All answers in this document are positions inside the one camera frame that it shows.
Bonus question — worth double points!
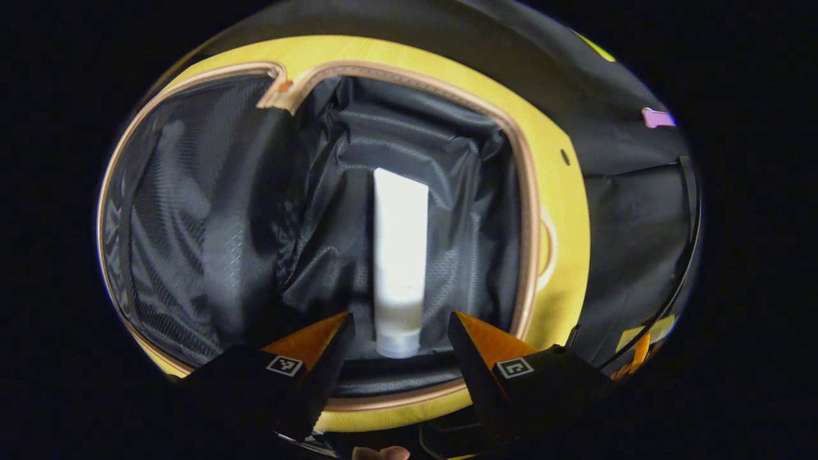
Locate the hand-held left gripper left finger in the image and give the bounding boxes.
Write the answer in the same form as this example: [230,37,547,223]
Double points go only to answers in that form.
[169,311,355,441]

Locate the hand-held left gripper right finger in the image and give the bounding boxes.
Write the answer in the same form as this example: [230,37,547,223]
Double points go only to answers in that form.
[447,310,617,441]

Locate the white cream tube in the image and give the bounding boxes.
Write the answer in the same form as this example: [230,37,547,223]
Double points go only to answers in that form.
[373,167,429,359]

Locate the beige suitcase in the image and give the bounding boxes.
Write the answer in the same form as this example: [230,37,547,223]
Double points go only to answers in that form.
[96,59,558,413]

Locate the black cable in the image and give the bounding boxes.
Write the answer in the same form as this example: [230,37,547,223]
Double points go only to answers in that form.
[598,157,702,372]

